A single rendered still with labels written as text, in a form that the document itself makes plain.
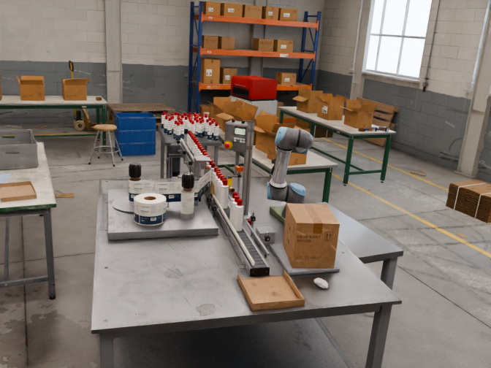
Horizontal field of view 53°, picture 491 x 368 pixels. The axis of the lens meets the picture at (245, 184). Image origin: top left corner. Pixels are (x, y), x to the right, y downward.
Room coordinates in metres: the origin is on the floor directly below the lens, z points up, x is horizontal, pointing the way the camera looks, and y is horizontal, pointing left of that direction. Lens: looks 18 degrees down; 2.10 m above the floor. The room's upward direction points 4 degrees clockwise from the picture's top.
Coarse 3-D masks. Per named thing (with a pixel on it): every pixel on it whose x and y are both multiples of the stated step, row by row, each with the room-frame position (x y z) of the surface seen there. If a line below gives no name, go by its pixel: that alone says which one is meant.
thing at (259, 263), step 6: (216, 204) 3.25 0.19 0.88; (228, 210) 3.15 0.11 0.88; (228, 216) 3.04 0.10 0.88; (234, 234) 2.75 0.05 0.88; (240, 234) 2.75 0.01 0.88; (246, 234) 2.76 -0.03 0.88; (246, 240) 2.67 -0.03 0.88; (240, 246) 2.59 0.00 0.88; (246, 246) 2.59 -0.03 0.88; (252, 246) 2.60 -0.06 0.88; (252, 252) 2.52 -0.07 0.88; (258, 258) 2.44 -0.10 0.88; (258, 264) 2.37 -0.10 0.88; (264, 264) 2.38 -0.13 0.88
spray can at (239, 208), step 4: (240, 200) 2.81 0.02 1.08; (240, 204) 2.80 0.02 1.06; (236, 208) 2.80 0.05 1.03; (240, 208) 2.80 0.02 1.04; (236, 212) 2.80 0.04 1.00; (240, 212) 2.80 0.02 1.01; (236, 216) 2.80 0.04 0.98; (240, 216) 2.80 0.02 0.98; (236, 220) 2.80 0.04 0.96; (240, 220) 2.80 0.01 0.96; (236, 224) 2.80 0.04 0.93; (240, 224) 2.80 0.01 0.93; (236, 228) 2.80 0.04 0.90; (240, 228) 2.80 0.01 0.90
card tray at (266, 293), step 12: (276, 276) 2.34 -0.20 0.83; (288, 276) 2.29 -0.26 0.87; (252, 288) 2.20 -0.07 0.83; (264, 288) 2.20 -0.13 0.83; (276, 288) 2.21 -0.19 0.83; (288, 288) 2.22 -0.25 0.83; (252, 300) 2.08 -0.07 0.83; (264, 300) 2.09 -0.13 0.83; (276, 300) 2.10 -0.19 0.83; (288, 300) 2.05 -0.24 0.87; (300, 300) 2.06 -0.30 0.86
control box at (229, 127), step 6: (228, 126) 3.23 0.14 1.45; (234, 126) 3.22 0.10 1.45; (240, 126) 3.21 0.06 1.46; (246, 126) 3.19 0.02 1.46; (228, 132) 3.23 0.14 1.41; (234, 132) 3.22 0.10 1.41; (246, 132) 3.19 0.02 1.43; (228, 138) 3.23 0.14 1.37; (246, 138) 3.19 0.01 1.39; (234, 144) 3.22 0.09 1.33; (240, 144) 3.20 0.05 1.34; (246, 144) 3.19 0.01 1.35; (234, 150) 3.23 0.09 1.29; (240, 150) 3.20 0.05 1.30
